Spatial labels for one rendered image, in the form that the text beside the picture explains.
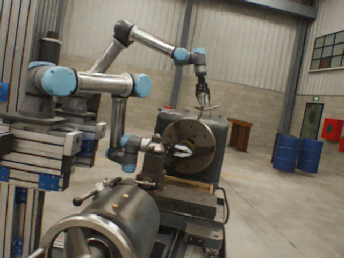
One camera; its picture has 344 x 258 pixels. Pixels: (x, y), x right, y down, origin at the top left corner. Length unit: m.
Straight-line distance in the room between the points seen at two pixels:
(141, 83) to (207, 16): 11.12
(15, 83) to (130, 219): 1.20
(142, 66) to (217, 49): 3.09
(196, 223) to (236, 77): 11.47
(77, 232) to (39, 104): 0.94
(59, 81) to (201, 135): 0.83
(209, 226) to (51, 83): 0.79
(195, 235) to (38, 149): 0.73
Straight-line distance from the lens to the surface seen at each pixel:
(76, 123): 1.78
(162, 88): 11.68
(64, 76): 1.20
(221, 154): 1.82
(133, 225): 0.47
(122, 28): 1.76
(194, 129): 1.64
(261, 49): 12.99
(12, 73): 1.60
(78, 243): 0.44
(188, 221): 1.11
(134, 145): 1.49
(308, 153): 8.70
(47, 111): 1.33
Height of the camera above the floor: 1.32
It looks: 6 degrees down
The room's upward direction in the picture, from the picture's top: 9 degrees clockwise
